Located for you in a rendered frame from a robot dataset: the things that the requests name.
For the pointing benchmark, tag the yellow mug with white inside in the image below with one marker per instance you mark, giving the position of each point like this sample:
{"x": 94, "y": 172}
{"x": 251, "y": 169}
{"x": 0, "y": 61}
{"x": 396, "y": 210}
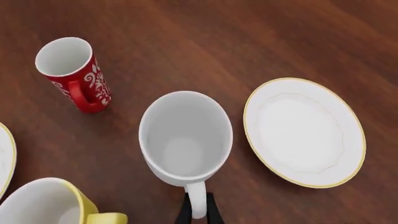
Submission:
{"x": 46, "y": 203}

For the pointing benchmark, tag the red mug with white pattern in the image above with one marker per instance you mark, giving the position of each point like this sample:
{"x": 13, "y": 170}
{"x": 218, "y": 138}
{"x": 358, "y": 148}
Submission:
{"x": 90, "y": 86}

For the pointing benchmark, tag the white plate with gold rim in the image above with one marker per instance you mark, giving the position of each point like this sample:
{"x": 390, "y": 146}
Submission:
{"x": 5, "y": 158}
{"x": 303, "y": 133}

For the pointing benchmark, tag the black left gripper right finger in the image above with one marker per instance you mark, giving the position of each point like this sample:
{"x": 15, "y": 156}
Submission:
{"x": 213, "y": 210}

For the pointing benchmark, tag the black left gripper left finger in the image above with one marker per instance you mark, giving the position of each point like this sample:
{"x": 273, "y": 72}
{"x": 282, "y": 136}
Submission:
{"x": 184, "y": 213}

